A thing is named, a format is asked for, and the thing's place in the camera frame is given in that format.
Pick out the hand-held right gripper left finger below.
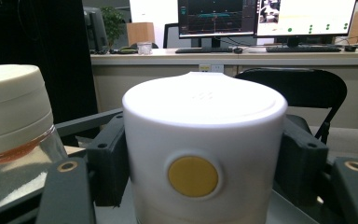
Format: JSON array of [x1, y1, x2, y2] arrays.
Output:
[[86, 114, 131, 208]]

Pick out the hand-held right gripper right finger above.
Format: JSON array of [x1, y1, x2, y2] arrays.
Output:
[[273, 116, 330, 207]]

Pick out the white canister with yellow button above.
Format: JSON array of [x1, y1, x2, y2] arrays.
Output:
[[121, 71, 289, 224]]

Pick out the glass jar with cream lid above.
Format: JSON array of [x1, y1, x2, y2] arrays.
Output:
[[0, 63, 69, 213]]

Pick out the black folding chair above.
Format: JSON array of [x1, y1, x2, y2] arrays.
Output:
[[234, 67, 349, 146]]

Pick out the long beige desk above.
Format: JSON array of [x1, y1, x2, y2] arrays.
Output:
[[89, 47, 358, 131]]

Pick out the black keyboard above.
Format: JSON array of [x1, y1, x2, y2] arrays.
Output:
[[174, 46, 234, 55], [265, 45, 342, 53]]

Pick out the clear plastic cup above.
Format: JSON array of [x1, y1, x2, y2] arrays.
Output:
[[136, 41, 154, 56]]

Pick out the brown cardboard box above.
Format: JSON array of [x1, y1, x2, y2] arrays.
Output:
[[126, 21, 156, 48]]

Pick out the grey monitor back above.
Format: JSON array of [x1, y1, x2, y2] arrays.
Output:
[[83, 6, 109, 53]]

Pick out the black curtain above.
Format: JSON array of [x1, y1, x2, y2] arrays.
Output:
[[0, 0, 100, 147]]

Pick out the green potted plant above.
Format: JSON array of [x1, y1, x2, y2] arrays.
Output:
[[100, 6, 127, 51]]

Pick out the monitor with white screen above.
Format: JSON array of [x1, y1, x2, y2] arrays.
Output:
[[254, 0, 358, 48]]

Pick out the monitor with dark screen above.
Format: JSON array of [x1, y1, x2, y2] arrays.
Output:
[[177, 0, 257, 49]]

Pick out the white wall socket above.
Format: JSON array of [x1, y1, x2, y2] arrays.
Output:
[[198, 63, 225, 74]]

